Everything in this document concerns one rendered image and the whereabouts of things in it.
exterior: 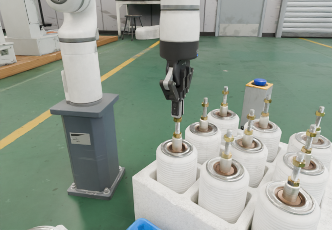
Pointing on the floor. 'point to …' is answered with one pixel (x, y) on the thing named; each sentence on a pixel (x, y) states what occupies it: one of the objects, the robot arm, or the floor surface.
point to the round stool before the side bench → (131, 25)
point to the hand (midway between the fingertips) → (177, 107)
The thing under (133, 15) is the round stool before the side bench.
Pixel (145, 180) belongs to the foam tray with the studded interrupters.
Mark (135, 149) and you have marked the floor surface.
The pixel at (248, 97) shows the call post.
